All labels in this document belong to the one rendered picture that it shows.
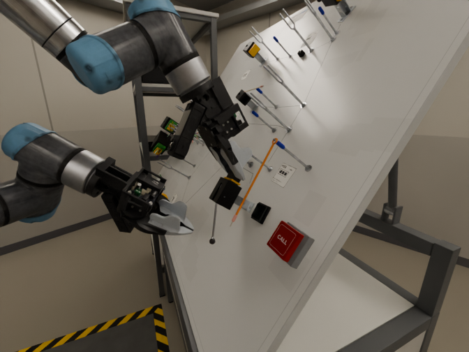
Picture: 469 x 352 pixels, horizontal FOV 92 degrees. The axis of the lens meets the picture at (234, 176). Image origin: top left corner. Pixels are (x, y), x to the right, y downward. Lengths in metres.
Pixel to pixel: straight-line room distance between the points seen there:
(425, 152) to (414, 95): 2.14
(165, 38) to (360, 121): 0.36
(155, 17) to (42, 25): 0.18
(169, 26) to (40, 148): 0.30
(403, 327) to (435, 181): 1.98
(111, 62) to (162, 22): 0.11
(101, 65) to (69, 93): 2.56
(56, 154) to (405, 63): 0.63
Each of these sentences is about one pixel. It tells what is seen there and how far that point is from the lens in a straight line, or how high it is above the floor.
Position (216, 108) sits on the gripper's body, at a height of 1.32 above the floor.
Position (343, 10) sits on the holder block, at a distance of 0.82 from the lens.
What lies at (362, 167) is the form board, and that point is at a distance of 0.41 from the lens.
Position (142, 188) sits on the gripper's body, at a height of 1.18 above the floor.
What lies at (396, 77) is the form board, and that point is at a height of 1.37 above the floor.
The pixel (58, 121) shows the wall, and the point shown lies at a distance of 2.92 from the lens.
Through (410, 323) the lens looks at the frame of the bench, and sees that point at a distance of 0.82.
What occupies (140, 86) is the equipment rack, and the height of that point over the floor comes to 1.44.
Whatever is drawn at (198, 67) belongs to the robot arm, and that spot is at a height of 1.39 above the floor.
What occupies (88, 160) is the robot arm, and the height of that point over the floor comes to 1.23.
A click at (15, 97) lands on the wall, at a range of 2.88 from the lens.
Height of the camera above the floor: 1.32
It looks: 17 degrees down
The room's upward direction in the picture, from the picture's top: straight up
